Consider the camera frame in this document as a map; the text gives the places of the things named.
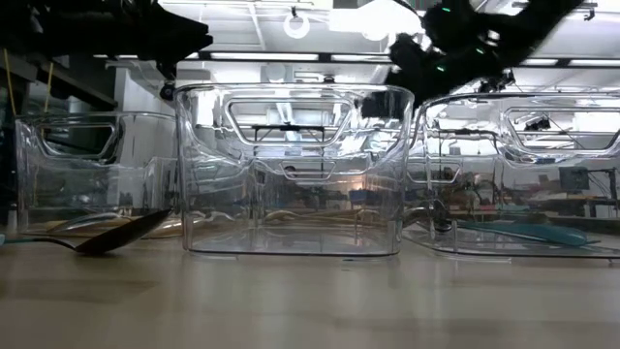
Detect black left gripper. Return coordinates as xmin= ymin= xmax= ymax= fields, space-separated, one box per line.
xmin=33 ymin=0 xmax=214 ymax=81

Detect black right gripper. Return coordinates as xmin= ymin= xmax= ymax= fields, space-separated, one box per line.
xmin=361 ymin=0 xmax=505 ymax=120

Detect black spoon teal handle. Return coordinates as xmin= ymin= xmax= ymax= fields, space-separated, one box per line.
xmin=0 ymin=207 xmax=173 ymax=256
xmin=454 ymin=218 xmax=603 ymax=248

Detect long ceiling light bar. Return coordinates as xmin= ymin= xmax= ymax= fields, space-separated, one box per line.
xmin=94 ymin=49 xmax=620 ymax=68

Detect clear plastic bin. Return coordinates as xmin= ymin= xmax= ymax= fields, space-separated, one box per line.
xmin=172 ymin=81 xmax=416 ymax=257
xmin=404 ymin=91 xmax=620 ymax=259
xmin=14 ymin=111 xmax=184 ymax=238

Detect black ceiling camera cluster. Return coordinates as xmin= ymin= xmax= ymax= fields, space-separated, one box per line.
xmin=479 ymin=70 xmax=515 ymax=94

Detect white ring ceiling lamp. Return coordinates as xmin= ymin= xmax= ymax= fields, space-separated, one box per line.
xmin=283 ymin=12 xmax=311 ymax=41

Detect yellow hanging cable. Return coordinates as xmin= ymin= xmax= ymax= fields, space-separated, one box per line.
xmin=43 ymin=62 xmax=54 ymax=113
xmin=2 ymin=48 xmax=18 ymax=117

